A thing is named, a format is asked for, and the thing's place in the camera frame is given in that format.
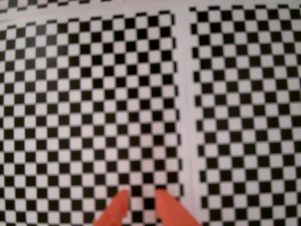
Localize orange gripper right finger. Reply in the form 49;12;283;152
155;187;202;226

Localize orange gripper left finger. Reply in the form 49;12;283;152
93;189;130;226

